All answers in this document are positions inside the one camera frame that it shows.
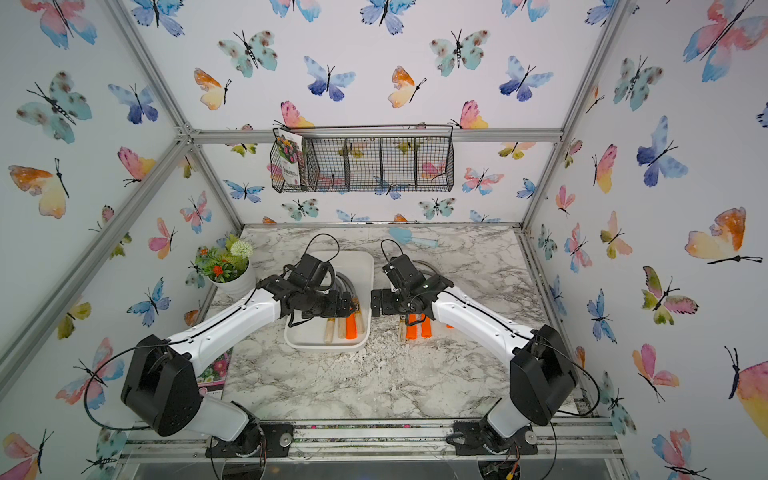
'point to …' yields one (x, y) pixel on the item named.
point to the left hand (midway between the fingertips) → (345, 307)
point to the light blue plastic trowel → (405, 236)
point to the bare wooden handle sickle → (328, 339)
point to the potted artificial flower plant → (228, 268)
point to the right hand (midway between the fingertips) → (388, 301)
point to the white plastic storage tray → (310, 336)
